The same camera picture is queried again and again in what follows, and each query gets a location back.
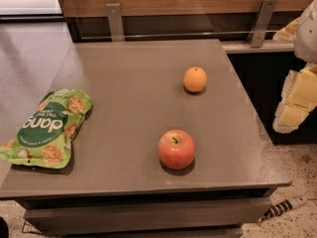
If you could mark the left metal bracket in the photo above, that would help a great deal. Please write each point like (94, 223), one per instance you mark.
(115, 22)

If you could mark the grey cabinet drawer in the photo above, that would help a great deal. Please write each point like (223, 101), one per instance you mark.
(147, 216)

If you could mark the right metal bracket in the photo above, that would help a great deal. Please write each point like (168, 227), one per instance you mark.
(257, 34)

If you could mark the red apple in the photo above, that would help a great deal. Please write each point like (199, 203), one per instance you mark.
(176, 149)

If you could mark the metal bracket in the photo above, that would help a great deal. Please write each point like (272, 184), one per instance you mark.
(115, 22)
(257, 34)

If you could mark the orange fruit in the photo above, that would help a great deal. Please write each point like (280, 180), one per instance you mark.
(195, 79)

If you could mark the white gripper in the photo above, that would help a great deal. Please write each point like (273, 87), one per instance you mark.
(307, 34)

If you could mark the striped power strip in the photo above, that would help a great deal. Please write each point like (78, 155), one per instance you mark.
(283, 207)

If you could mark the green snack bag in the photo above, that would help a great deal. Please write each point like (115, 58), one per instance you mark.
(45, 138)

